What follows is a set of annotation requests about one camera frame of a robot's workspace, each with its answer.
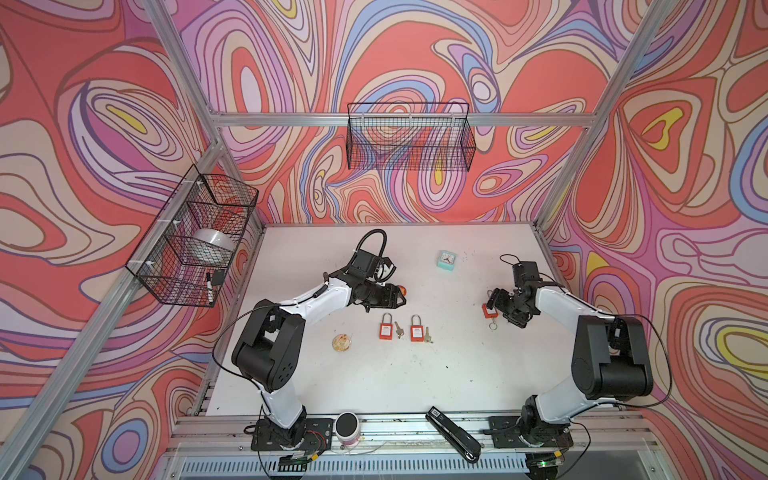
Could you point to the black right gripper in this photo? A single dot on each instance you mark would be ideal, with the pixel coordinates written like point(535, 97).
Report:
point(496, 301)

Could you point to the round black white speaker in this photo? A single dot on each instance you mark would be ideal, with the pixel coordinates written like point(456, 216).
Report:
point(347, 429)

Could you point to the back black wire basket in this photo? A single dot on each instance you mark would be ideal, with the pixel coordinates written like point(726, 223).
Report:
point(409, 136)

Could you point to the beige round badge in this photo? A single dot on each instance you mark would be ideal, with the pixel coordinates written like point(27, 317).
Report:
point(341, 342)

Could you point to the red padlock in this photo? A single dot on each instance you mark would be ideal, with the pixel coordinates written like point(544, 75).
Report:
point(488, 311)
point(417, 330)
point(386, 327)

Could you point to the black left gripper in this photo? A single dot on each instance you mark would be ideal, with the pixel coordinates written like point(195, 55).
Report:
point(390, 297)

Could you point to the side black wire basket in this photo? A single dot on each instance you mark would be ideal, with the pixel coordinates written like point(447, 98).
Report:
point(179, 270)

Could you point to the teal small box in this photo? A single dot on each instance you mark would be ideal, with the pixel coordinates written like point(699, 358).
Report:
point(446, 260)

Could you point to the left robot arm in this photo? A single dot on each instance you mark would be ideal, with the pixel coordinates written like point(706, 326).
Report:
point(268, 349)

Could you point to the black stapler tool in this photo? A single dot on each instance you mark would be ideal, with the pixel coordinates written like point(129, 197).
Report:
point(467, 446)

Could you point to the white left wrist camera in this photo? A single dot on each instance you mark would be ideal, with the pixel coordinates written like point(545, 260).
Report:
point(385, 270)

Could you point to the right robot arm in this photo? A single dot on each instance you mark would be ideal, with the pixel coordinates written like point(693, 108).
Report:
point(610, 362)

